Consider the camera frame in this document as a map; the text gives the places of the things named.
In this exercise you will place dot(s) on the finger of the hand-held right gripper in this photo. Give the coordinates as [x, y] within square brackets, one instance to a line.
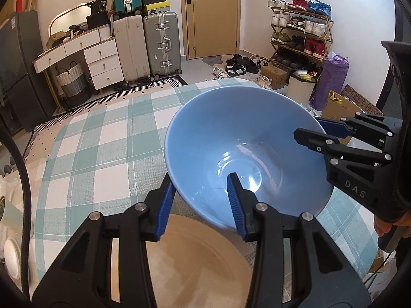
[334, 125]
[316, 139]

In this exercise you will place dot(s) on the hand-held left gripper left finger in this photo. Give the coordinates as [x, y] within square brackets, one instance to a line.
[165, 211]

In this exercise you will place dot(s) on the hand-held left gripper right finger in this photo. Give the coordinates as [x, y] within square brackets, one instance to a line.
[236, 208]

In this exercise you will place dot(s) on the cream plate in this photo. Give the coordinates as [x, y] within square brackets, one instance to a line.
[192, 263]

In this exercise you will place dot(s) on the light blue bowl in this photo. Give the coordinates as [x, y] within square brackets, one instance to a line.
[231, 128]

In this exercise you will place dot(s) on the person's right hand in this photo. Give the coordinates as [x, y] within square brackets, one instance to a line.
[383, 228]

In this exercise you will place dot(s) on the patterned cardboard box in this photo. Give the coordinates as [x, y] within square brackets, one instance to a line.
[364, 100]

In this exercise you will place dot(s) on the purple bag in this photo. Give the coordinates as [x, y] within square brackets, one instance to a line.
[330, 80]

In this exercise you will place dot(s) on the white trash bin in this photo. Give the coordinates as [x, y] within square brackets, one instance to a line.
[300, 86]

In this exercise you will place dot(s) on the brown cardboard box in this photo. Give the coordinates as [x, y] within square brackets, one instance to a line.
[274, 75]

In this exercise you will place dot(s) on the shoe rack with shoes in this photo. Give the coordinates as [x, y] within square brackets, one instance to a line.
[311, 25]

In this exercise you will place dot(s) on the pile of sandals and shoes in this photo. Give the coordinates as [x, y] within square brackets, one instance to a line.
[237, 64]

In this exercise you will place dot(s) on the grey door mat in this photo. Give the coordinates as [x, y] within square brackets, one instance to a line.
[213, 60]

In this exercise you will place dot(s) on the wooden door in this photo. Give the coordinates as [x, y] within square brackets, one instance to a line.
[218, 22]

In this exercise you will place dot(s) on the white tumbler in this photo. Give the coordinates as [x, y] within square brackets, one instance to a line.
[11, 215]

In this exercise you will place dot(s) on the woven basket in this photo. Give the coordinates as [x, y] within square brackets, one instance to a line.
[75, 83]

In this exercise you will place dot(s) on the small white dish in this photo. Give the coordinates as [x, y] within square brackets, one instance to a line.
[12, 256]

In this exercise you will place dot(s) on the beige suitcase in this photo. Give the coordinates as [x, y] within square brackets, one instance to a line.
[131, 48]

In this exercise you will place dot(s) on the silver suitcase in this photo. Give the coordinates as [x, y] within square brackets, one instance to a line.
[154, 45]

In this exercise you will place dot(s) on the white dressing desk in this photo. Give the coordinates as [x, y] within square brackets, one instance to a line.
[80, 41]

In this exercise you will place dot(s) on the grey refrigerator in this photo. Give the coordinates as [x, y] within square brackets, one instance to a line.
[22, 70]

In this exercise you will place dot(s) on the black storage box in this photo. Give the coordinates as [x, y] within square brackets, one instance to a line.
[98, 21]

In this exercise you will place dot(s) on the yellow black shoe box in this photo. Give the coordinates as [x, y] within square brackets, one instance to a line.
[157, 8]

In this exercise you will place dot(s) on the small cardboard box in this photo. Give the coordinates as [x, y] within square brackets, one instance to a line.
[56, 39]

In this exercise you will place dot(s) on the oval mirror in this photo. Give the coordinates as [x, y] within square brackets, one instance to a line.
[67, 19]

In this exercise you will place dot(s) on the black paper bag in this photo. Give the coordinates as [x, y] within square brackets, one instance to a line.
[98, 6]

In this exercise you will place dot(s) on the red box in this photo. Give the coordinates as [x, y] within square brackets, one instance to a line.
[20, 2]

